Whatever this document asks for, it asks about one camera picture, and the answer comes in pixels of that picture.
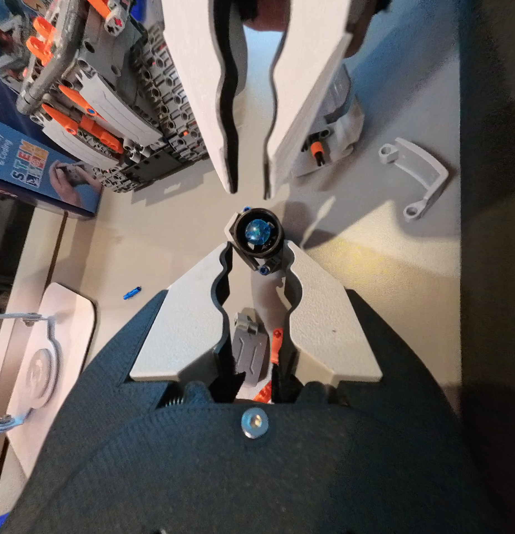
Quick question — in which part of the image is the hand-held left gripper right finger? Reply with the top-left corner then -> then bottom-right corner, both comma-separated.
278,242 -> 384,384

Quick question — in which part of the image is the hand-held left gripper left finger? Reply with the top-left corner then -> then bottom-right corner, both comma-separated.
129,241 -> 241,382

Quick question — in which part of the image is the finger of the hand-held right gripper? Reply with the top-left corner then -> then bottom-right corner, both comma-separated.
264,0 -> 354,200
163,0 -> 249,195

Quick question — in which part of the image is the grey toy canister panel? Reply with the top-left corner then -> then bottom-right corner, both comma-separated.
232,310 -> 270,385

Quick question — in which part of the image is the black toy wheel assembly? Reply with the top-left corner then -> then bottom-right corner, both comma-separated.
225,206 -> 288,277

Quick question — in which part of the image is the person's right hand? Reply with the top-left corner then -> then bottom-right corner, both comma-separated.
243,0 -> 292,32

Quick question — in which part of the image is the grey tracked toy robot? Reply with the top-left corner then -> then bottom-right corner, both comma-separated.
15,0 -> 210,194

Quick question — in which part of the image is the white book stand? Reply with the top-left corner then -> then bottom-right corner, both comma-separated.
0,282 -> 96,478

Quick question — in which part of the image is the grey curved toy panel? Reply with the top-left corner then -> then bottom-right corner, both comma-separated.
378,138 -> 449,221

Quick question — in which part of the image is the blue robot kit box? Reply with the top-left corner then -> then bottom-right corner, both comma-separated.
0,0 -> 104,219

